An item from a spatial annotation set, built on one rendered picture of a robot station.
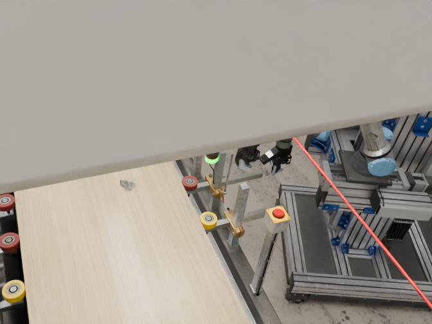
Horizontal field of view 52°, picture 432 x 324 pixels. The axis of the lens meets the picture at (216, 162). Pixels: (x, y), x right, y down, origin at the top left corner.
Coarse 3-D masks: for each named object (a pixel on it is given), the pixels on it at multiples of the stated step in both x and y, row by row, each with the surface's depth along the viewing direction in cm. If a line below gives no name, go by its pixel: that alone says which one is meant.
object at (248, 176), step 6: (240, 174) 231; (246, 174) 232; (252, 174) 232; (258, 174) 233; (222, 180) 226; (228, 180) 227; (234, 180) 228; (240, 180) 230; (246, 180) 232; (198, 186) 221; (204, 186) 222; (186, 192) 219; (192, 192) 221
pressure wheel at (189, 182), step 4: (188, 176) 219; (192, 176) 219; (184, 180) 217; (188, 180) 217; (192, 180) 218; (196, 180) 218; (184, 184) 215; (188, 184) 215; (192, 184) 215; (196, 184) 216; (184, 188) 216; (188, 188) 215; (192, 188) 215; (188, 196) 224
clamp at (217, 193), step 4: (208, 176) 226; (204, 180) 228; (208, 180) 224; (212, 188) 220; (220, 188) 220; (212, 192) 221; (216, 192) 219; (220, 192) 219; (212, 196) 220; (216, 196) 219; (220, 196) 221
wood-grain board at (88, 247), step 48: (48, 192) 203; (96, 192) 206; (144, 192) 209; (48, 240) 183; (96, 240) 186; (144, 240) 188; (192, 240) 191; (48, 288) 167; (96, 288) 169; (144, 288) 171; (192, 288) 174
